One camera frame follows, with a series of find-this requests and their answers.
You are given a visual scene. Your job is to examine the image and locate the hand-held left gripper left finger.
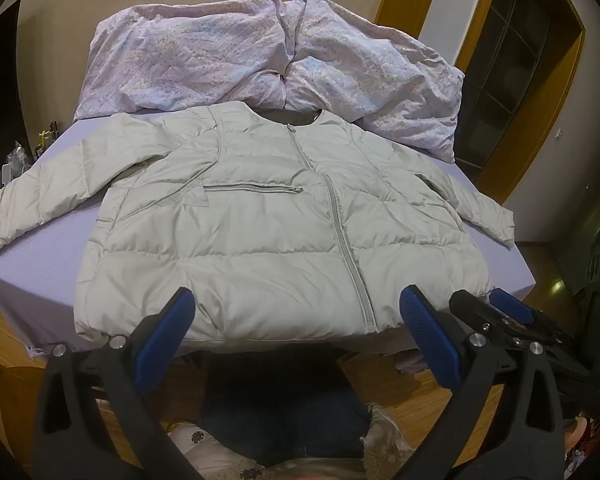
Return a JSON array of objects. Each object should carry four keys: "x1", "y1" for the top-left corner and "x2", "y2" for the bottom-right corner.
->
[{"x1": 32, "y1": 287, "x2": 201, "y2": 480}]

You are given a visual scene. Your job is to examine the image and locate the dark window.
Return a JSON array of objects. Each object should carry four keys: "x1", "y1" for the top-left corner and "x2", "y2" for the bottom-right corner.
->
[{"x1": 0, "y1": 0, "x2": 31, "y2": 173}]

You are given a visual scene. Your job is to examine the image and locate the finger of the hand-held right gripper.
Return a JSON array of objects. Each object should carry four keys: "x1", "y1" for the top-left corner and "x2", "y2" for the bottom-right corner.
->
[
  {"x1": 489, "y1": 287, "x2": 593, "y2": 378},
  {"x1": 449, "y1": 290, "x2": 523, "y2": 347}
]

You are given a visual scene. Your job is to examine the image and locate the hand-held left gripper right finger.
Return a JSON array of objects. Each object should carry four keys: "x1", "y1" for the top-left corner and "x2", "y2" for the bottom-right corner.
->
[{"x1": 399, "y1": 285, "x2": 566, "y2": 480}]

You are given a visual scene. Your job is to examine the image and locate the bedside clutter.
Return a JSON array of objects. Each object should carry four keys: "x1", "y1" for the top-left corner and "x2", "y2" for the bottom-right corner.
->
[{"x1": 0, "y1": 120, "x2": 61, "y2": 188}]

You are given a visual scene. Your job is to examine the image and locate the beige puffer jacket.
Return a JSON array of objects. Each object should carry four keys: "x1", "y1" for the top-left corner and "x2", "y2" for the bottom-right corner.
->
[{"x1": 0, "y1": 101, "x2": 516, "y2": 348}]

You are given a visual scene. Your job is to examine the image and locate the dark glass door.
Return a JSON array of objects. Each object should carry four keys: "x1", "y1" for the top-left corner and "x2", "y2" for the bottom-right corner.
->
[{"x1": 459, "y1": 0, "x2": 553, "y2": 168}]

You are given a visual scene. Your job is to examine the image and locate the wooden door frame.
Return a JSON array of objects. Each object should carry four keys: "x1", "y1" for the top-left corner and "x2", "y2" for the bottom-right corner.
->
[{"x1": 452, "y1": 0, "x2": 600, "y2": 206}]

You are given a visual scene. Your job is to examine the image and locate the person's legs in jeans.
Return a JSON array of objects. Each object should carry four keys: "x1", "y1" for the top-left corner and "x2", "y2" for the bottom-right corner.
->
[{"x1": 197, "y1": 349, "x2": 375, "y2": 467}]

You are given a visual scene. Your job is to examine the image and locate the white fuzzy slipper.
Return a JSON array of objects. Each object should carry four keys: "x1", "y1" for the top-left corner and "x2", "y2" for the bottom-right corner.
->
[
  {"x1": 357, "y1": 405, "x2": 411, "y2": 480},
  {"x1": 167, "y1": 420, "x2": 261, "y2": 480}
]

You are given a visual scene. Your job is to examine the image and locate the bed with lavender sheet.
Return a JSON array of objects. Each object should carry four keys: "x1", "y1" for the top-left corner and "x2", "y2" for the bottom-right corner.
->
[{"x1": 0, "y1": 110, "x2": 538, "y2": 361}]

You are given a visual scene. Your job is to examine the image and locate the floral lilac duvet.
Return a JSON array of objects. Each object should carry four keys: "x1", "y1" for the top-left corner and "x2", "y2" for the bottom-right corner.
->
[{"x1": 74, "y1": 0, "x2": 467, "y2": 163}]

